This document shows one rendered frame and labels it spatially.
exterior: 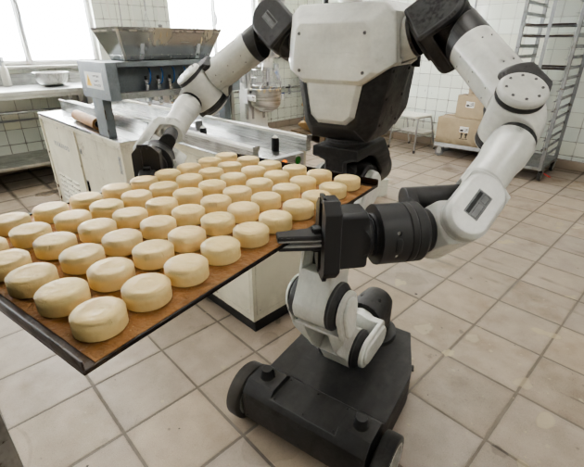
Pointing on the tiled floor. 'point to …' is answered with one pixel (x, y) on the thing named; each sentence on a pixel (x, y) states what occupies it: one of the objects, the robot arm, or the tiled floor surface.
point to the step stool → (415, 127)
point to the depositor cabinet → (86, 154)
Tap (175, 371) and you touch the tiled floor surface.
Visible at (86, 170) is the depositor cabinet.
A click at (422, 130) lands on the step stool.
